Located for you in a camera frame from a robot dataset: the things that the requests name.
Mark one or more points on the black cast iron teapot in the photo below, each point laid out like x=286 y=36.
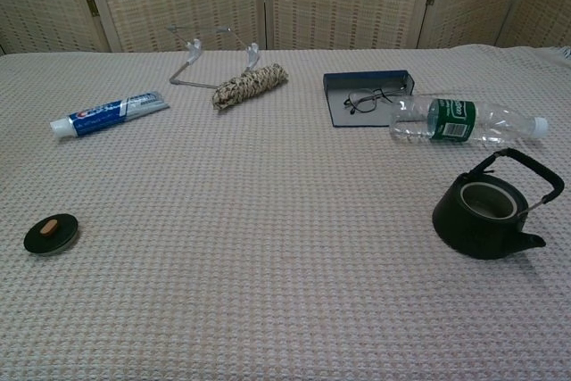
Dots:
x=455 y=229

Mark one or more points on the black teapot lid wooden knob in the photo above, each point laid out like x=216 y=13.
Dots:
x=63 y=233

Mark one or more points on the beige waffle weave tablecloth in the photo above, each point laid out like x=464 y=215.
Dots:
x=267 y=220

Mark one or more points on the open blue glasses case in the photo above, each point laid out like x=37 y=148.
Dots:
x=370 y=77

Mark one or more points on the clear bottle green label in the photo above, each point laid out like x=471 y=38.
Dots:
x=452 y=121

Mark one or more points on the blue white toothpaste tube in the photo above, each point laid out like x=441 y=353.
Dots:
x=100 y=118

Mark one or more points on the dark blue under cloth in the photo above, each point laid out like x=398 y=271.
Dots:
x=566 y=52

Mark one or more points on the thin black frame glasses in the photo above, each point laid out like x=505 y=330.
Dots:
x=359 y=96

